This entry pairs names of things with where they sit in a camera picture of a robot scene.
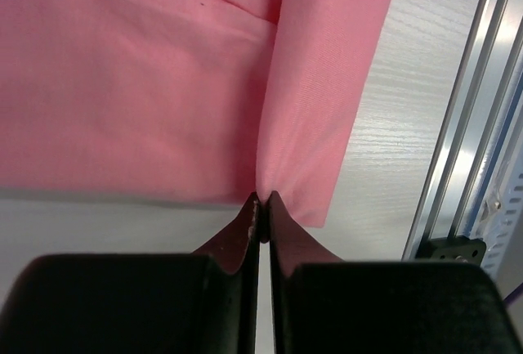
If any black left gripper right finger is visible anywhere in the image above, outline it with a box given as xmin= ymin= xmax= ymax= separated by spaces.
xmin=266 ymin=193 xmax=519 ymax=353

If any pink t shirt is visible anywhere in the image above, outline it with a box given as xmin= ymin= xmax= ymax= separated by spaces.
xmin=1 ymin=0 xmax=391 ymax=227

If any white slotted cable duct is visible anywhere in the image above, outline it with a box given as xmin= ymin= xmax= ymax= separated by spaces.
xmin=481 ymin=116 xmax=522 ymax=276

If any aluminium mounting rail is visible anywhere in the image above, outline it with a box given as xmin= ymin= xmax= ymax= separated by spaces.
xmin=402 ymin=0 xmax=522 ymax=260

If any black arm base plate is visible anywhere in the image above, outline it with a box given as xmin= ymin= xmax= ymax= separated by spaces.
xmin=416 ymin=235 xmax=487 ymax=265

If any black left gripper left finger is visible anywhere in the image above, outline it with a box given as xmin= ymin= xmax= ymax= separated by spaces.
xmin=1 ymin=195 xmax=261 ymax=353

